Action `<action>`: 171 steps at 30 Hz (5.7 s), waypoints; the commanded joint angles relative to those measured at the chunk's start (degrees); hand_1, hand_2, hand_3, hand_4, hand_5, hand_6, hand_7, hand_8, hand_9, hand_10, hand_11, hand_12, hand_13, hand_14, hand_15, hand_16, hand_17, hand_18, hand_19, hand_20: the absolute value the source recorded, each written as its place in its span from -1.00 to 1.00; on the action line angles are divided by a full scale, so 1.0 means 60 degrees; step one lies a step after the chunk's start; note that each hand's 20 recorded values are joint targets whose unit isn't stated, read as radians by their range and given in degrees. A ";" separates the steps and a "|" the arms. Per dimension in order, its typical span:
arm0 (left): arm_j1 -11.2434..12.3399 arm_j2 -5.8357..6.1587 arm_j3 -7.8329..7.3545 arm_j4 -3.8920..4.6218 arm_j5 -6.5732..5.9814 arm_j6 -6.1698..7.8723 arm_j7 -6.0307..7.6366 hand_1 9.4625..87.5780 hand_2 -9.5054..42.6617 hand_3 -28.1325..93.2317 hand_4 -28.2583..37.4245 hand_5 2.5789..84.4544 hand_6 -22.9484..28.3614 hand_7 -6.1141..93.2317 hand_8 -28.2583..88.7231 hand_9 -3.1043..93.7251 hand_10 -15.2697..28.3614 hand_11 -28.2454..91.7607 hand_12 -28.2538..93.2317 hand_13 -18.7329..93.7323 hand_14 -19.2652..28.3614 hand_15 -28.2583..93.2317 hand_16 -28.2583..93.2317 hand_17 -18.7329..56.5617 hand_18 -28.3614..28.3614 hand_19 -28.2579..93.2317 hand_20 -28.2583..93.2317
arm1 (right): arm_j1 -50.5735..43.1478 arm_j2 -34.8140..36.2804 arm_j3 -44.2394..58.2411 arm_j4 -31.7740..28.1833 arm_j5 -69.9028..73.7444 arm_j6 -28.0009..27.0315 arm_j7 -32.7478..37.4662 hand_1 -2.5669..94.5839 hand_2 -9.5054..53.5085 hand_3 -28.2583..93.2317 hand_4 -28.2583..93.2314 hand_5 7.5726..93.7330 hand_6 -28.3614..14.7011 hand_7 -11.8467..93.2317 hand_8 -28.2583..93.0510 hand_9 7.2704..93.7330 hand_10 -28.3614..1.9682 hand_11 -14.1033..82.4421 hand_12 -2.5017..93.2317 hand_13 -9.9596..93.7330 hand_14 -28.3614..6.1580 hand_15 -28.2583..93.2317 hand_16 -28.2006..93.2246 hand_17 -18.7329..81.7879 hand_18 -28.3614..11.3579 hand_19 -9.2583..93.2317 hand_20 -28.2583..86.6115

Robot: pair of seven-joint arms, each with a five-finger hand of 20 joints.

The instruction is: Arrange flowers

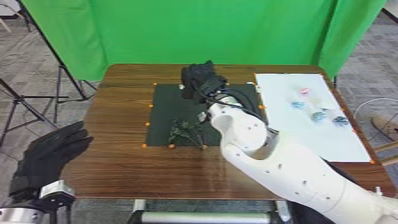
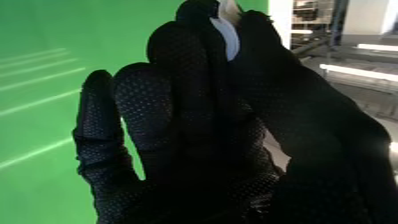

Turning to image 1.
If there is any black cable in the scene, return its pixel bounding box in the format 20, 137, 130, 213
192, 81, 270, 126

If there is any white sheet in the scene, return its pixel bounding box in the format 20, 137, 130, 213
252, 73, 375, 164

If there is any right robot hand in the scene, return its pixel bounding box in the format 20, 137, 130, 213
180, 60, 231, 101

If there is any dark mat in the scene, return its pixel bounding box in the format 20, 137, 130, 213
142, 83, 267, 148

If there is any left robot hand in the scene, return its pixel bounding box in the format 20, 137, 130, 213
7, 121, 94, 202

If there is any pale grey bar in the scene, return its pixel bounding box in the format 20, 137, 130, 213
140, 211, 275, 224

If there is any black tripod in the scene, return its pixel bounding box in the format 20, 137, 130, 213
0, 78, 71, 148

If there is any bunch of green sprigs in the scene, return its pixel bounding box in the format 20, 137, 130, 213
167, 119, 208, 150

